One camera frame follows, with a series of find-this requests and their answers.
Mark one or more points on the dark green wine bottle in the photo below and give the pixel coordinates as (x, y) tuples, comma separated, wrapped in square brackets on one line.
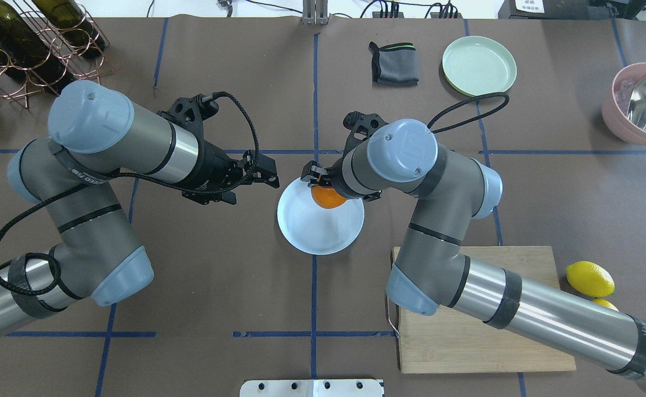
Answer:
[(29, 52)]

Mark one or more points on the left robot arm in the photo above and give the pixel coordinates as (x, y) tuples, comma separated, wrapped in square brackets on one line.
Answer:
[(97, 135)]

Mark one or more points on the copper wire bottle rack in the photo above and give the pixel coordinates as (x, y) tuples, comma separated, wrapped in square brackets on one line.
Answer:
[(14, 83)]

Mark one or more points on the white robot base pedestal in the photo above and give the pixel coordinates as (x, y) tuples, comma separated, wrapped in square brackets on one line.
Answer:
[(313, 387)]

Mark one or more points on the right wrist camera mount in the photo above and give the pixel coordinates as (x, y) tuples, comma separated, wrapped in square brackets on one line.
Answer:
[(361, 127)]

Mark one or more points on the orange fruit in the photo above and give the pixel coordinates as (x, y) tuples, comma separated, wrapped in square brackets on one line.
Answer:
[(327, 197)]

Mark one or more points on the yellow lemon outer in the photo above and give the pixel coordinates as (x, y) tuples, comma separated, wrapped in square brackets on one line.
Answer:
[(605, 303)]

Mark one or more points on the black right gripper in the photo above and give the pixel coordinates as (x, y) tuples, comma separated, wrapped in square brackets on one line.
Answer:
[(316, 172)]

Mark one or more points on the grey folded cloth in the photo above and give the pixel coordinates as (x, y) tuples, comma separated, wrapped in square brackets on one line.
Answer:
[(395, 64)]

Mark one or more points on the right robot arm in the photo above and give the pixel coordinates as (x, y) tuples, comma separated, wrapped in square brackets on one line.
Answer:
[(433, 270)]

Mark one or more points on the light blue plate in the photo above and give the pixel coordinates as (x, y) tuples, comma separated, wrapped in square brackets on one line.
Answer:
[(315, 230)]

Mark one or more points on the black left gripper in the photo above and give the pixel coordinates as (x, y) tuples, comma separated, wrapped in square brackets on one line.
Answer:
[(211, 167)]

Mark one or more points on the aluminium frame post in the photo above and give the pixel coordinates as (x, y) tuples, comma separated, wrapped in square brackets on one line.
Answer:
[(315, 12)]

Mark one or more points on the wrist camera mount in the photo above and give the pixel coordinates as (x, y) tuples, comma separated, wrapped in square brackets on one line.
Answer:
[(361, 127), (189, 113)]

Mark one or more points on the pink bowl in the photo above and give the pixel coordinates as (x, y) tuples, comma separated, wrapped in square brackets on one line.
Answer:
[(614, 106)]

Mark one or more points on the yellow lemon near board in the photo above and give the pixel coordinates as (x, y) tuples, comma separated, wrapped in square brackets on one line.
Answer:
[(590, 279)]

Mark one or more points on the bamboo cutting board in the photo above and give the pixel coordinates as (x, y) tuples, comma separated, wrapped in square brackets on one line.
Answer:
[(450, 342)]

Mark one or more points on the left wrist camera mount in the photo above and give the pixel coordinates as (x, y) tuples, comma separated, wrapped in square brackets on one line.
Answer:
[(189, 113)]

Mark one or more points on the light green plate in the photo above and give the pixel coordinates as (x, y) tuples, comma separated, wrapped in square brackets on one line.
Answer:
[(475, 65)]

